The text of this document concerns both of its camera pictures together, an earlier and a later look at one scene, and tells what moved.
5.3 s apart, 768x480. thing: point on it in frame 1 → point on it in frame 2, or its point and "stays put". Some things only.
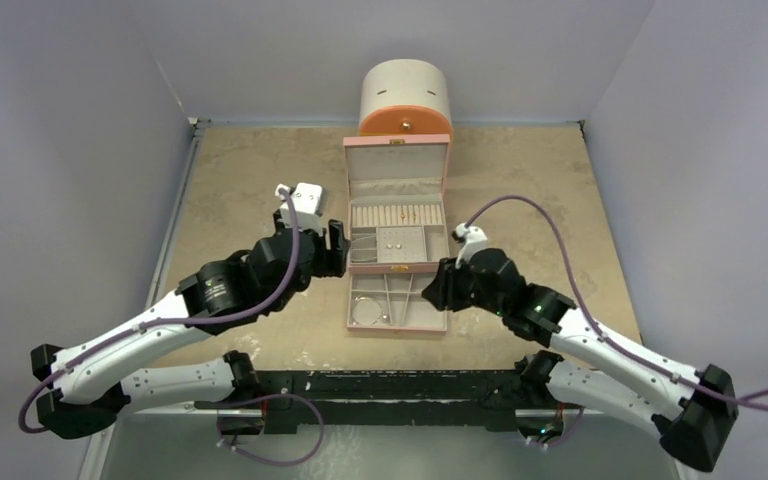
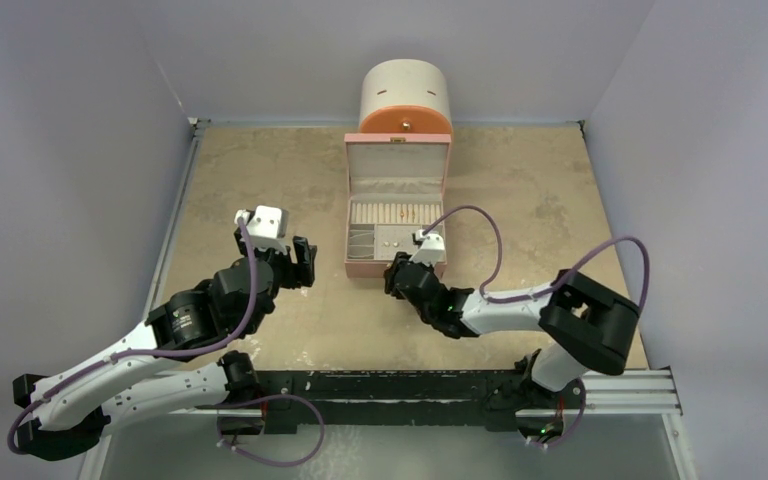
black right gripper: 454,285 → 402,276
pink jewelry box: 399,219 stays put
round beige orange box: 404,97 stays put
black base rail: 377,398 stays put
